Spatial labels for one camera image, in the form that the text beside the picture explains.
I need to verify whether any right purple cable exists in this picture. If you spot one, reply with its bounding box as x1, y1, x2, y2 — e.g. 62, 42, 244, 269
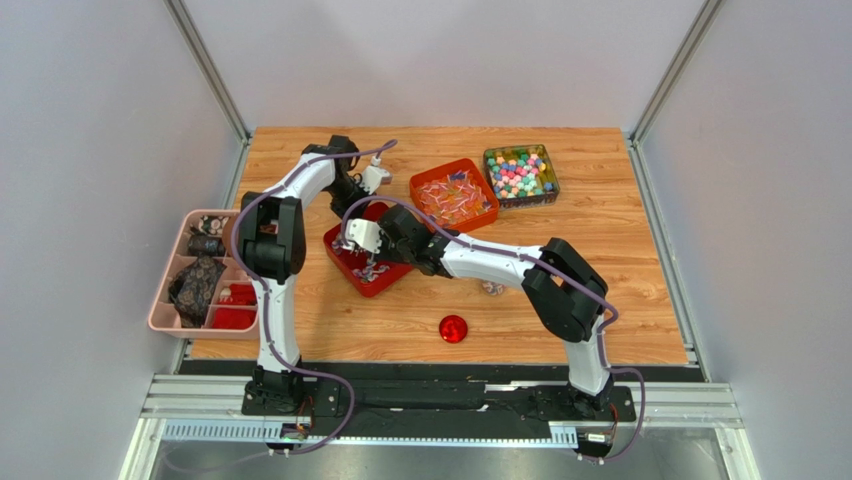
340, 194, 647, 464

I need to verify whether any clear plastic jar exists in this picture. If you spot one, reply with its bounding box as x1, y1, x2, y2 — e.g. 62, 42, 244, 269
481, 281, 506, 296

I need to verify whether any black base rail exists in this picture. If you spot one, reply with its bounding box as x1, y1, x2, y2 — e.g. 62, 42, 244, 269
241, 362, 639, 440

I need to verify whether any red jar lid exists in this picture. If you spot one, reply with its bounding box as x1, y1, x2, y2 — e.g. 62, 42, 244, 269
439, 315, 468, 344

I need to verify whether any clear tray of colourful candies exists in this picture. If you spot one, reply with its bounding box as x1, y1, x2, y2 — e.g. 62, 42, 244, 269
482, 144, 560, 209

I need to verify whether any pink organizer basket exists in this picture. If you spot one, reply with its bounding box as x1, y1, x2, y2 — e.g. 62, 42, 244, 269
147, 209, 259, 340

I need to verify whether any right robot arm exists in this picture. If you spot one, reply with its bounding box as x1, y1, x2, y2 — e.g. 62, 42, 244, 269
358, 205, 614, 409

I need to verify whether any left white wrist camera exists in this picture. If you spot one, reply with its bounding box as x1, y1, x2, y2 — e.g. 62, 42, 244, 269
360, 154, 393, 195

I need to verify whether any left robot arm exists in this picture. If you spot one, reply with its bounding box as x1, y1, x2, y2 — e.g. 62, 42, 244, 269
231, 135, 374, 411

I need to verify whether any red tray of swirl lollipops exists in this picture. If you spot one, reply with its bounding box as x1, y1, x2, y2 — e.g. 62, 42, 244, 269
323, 225, 413, 298

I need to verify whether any orange tray of lollipops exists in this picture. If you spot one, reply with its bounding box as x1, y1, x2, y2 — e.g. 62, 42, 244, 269
409, 158, 499, 233

